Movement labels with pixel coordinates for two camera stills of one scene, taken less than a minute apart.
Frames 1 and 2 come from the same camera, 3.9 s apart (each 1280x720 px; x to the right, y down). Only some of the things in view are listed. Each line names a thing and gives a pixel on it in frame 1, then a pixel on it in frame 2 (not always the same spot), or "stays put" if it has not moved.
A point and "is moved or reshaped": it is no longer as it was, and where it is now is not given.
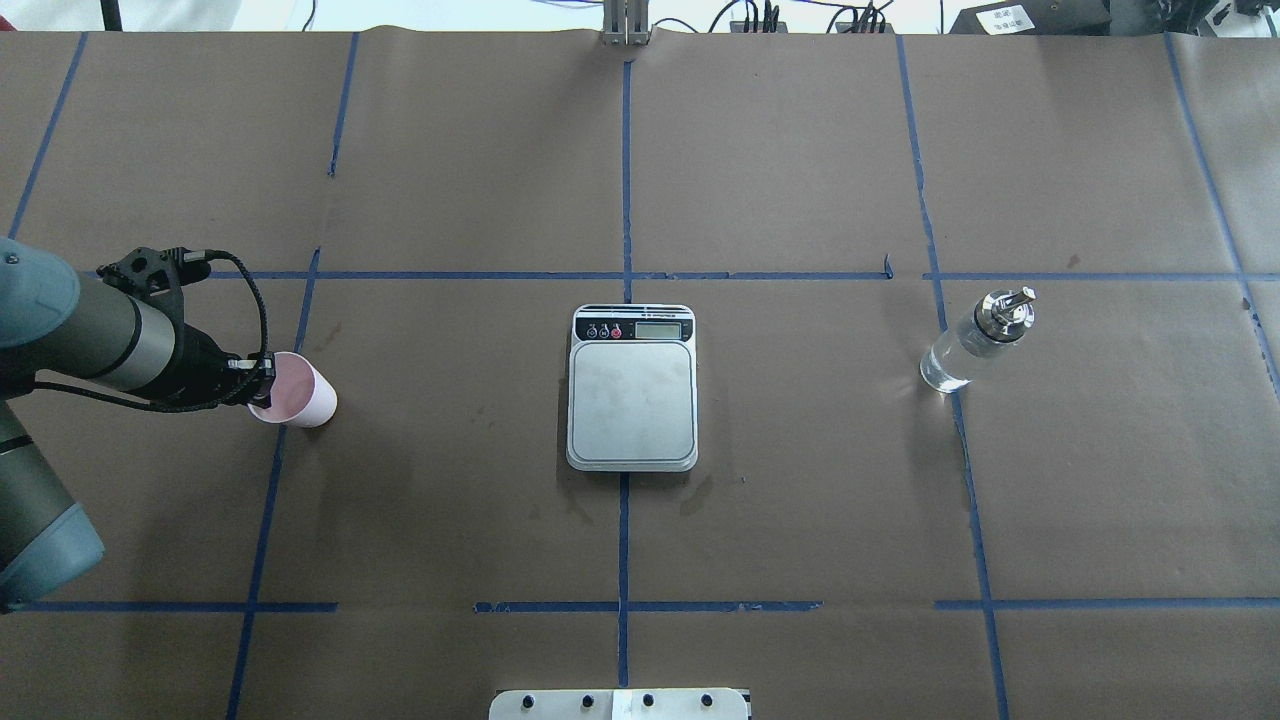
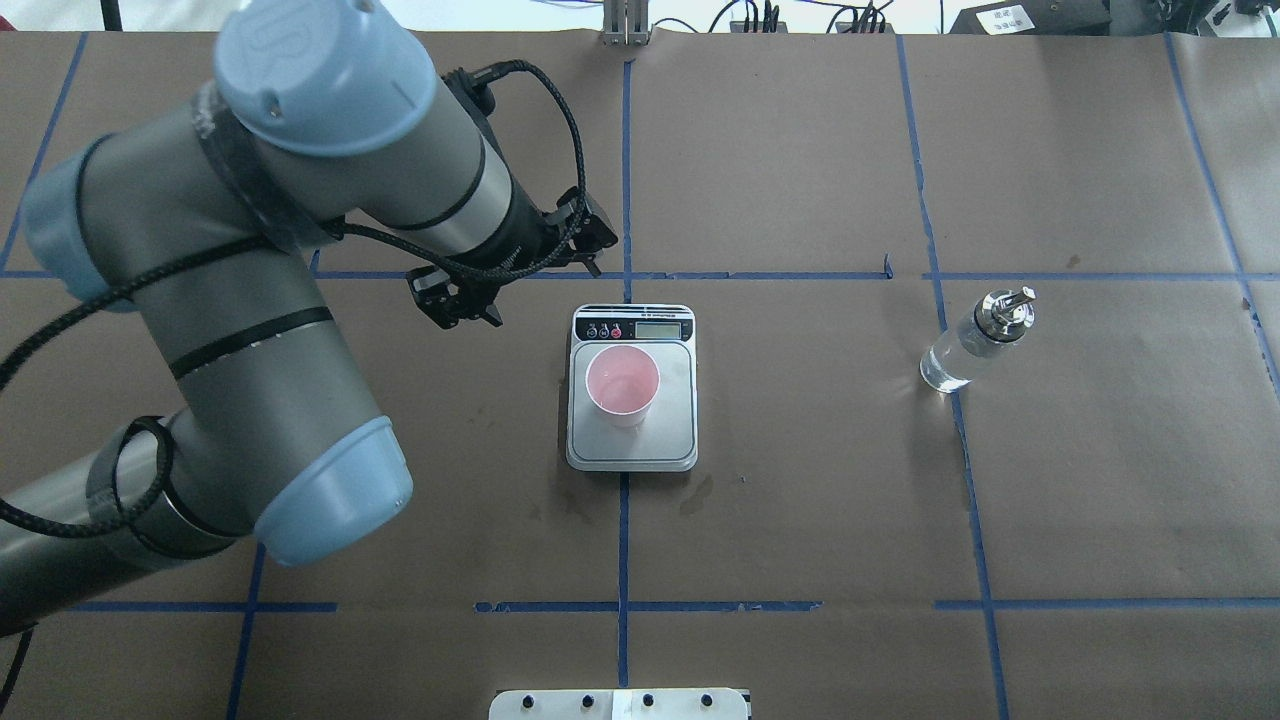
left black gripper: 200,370 -> 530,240
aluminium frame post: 626,23 stays put
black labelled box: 1036,18 stays put
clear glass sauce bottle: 1001,319 stays put
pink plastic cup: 301,395 is moved or reshaped
